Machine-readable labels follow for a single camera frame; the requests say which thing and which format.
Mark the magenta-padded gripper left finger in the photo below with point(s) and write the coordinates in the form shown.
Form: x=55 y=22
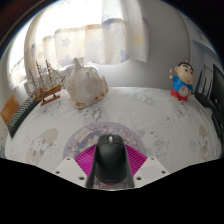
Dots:
x=70 y=170

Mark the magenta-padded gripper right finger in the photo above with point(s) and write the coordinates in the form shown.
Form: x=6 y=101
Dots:
x=150 y=170

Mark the black computer mouse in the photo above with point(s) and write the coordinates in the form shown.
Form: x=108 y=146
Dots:
x=110 y=160

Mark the white printed tablecloth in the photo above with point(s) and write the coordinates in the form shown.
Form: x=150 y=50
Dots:
x=160 y=120

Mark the dark computer keyboard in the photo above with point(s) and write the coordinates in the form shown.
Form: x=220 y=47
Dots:
x=21 y=115

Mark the wooden model sailing ship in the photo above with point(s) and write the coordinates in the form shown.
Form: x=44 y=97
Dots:
x=48 y=91

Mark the large white conch shell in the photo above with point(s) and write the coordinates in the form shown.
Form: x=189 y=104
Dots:
x=86 y=86

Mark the cartoon boy figurine clock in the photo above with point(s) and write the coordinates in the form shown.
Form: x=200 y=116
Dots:
x=181 y=83

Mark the black computer monitor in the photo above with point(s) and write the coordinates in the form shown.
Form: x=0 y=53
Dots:
x=218 y=90

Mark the white star-print curtain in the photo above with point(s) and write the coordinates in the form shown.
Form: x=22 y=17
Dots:
x=96 y=40

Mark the white wall shelf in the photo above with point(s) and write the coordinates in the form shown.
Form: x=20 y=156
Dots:
x=202 y=45

